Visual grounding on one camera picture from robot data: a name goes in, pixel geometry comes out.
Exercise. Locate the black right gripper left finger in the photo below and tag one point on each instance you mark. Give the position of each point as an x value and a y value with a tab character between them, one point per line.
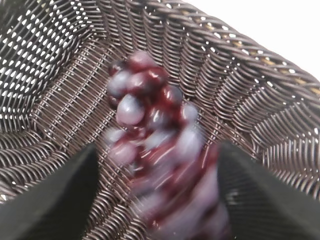
58	207

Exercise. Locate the purple grape bunch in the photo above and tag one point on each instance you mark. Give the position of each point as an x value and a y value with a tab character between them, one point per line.
173	176

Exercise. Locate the dark woven wicker basket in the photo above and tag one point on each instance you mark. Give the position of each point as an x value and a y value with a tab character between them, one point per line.
54	58

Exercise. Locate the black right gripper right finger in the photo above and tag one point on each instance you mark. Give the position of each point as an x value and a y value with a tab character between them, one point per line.
261	207

